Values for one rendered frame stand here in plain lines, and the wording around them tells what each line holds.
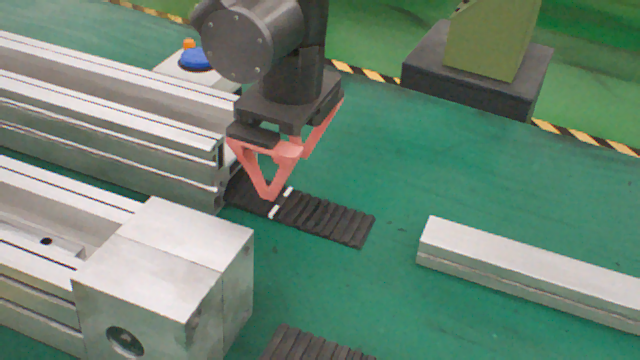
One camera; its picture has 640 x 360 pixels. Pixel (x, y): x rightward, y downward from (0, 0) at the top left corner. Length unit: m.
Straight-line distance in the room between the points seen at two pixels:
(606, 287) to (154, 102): 0.48
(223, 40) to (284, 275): 0.23
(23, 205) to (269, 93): 0.23
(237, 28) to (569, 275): 0.36
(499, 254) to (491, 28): 0.42
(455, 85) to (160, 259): 0.61
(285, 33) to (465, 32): 0.51
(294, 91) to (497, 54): 0.46
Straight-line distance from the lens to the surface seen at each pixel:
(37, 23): 1.07
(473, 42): 0.95
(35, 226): 0.59
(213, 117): 0.66
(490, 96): 0.95
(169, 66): 0.78
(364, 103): 0.84
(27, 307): 0.53
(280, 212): 0.64
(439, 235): 0.60
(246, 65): 0.46
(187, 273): 0.45
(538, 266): 0.60
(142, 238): 0.48
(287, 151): 0.54
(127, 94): 0.71
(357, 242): 0.61
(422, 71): 0.96
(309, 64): 0.53
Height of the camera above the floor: 1.20
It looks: 37 degrees down
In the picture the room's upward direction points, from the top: 6 degrees clockwise
